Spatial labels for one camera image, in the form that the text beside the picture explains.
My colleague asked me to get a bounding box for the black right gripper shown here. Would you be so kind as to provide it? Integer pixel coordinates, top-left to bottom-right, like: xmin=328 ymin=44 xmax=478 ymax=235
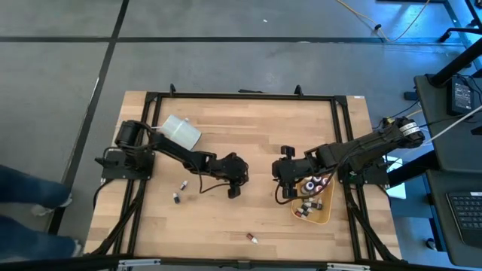
xmin=271 ymin=145 xmax=308 ymax=199

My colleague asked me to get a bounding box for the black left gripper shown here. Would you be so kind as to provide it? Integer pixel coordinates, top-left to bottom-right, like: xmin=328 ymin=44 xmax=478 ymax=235
xmin=216 ymin=152 xmax=250 ymax=199

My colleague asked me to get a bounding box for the yellow plastic basket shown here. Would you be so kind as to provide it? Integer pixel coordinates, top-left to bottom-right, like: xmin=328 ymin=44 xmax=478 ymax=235
xmin=290 ymin=175 xmax=335 ymax=226

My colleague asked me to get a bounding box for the black crossbar with silver brackets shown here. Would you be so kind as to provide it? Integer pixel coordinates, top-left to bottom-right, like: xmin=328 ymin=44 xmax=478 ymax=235
xmin=0 ymin=254 xmax=482 ymax=271

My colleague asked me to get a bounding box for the white paper sheet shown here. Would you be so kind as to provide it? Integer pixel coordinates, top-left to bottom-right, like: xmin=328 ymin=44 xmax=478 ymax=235
xmin=386 ymin=155 xmax=407 ymax=199

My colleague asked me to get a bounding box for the black desk leg bar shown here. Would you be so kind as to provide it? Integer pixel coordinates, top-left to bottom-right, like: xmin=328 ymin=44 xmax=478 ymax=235
xmin=387 ymin=149 xmax=441 ymax=188

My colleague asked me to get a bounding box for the dark grey keyboard desk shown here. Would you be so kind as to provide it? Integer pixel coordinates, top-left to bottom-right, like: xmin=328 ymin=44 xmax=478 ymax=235
xmin=425 ymin=169 xmax=482 ymax=269

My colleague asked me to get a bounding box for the black keyboard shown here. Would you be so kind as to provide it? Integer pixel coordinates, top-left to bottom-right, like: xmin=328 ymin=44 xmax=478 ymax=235
xmin=445 ymin=190 xmax=482 ymax=248

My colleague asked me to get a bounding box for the black power adapter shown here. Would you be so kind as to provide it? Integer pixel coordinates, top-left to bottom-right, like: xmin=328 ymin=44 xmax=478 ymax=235
xmin=446 ymin=76 xmax=474 ymax=117

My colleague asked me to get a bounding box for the black diagonal pole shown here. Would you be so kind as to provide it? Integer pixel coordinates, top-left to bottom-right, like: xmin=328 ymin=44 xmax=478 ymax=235
xmin=429 ymin=47 xmax=482 ymax=88

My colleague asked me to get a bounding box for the person's leg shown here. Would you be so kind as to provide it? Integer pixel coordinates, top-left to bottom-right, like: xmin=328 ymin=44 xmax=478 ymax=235
xmin=0 ymin=214 xmax=82 ymax=261
xmin=0 ymin=164 xmax=74 ymax=218

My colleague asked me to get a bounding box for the black office chair base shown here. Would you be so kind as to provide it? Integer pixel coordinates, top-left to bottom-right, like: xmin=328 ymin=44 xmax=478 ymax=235
xmin=438 ymin=14 xmax=482 ymax=43

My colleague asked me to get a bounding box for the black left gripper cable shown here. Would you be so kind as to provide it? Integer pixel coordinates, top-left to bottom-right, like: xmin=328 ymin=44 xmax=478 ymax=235
xmin=197 ymin=165 xmax=236 ymax=195

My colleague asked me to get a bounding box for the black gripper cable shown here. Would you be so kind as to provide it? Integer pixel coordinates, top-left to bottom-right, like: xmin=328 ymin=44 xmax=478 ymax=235
xmin=273 ymin=157 xmax=340 ymax=206
xmin=197 ymin=165 xmax=236 ymax=195

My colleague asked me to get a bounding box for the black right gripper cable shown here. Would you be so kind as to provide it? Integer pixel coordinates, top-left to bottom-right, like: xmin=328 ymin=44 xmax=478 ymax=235
xmin=273 ymin=157 xmax=340 ymax=206

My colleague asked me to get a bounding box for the black table frame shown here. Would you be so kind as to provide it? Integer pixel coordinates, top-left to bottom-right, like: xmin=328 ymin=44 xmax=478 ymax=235
xmin=85 ymin=83 xmax=402 ymax=263

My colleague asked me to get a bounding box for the white cable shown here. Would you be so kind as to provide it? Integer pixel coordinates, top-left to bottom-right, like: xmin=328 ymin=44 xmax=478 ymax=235
xmin=423 ymin=105 xmax=482 ymax=146

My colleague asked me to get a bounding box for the yellow floor cable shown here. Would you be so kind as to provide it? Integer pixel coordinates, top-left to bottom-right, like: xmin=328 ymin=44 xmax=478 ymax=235
xmin=336 ymin=0 xmax=431 ymax=43

